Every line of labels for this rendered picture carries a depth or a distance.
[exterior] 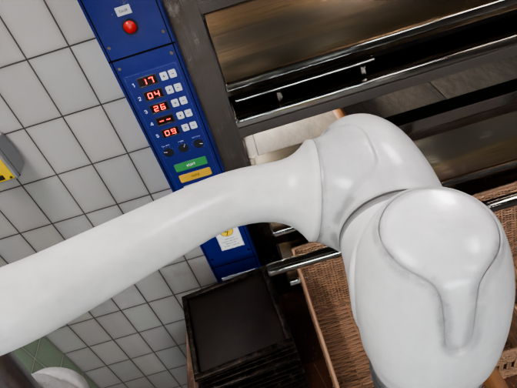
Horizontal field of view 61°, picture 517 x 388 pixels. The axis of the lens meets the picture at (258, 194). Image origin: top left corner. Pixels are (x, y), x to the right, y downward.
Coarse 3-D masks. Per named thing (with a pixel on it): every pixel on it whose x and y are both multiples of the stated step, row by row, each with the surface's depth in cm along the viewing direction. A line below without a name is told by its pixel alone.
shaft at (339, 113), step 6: (336, 114) 132; (342, 114) 130; (492, 372) 68; (498, 372) 68; (492, 378) 67; (498, 378) 67; (486, 384) 68; (492, 384) 67; (498, 384) 66; (504, 384) 66
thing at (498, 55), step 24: (504, 24) 110; (408, 48) 113; (432, 48) 109; (456, 48) 105; (504, 48) 97; (384, 72) 104; (432, 72) 98; (456, 72) 99; (264, 96) 112; (288, 96) 108; (360, 96) 99; (264, 120) 100; (288, 120) 100
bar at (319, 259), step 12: (516, 192) 96; (492, 204) 96; (504, 204) 96; (516, 204) 96; (312, 252) 98; (324, 252) 97; (336, 252) 97; (276, 264) 98; (288, 264) 98; (300, 264) 98; (312, 264) 98
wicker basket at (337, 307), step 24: (336, 264) 148; (312, 288) 150; (336, 288) 151; (312, 312) 130; (336, 312) 152; (336, 336) 145; (360, 336) 143; (336, 360) 139; (360, 360) 137; (504, 360) 117; (336, 384) 118; (360, 384) 132
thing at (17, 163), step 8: (0, 136) 105; (0, 144) 104; (8, 144) 107; (0, 152) 103; (8, 152) 106; (16, 152) 110; (0, 160) 103; (8, 160) 105; (16, 160) 109; (0, 168) 105; (8, 168) 105; (16, 168) 108; (0, 176) 106; (8, 176) 106; (16, 176) 107
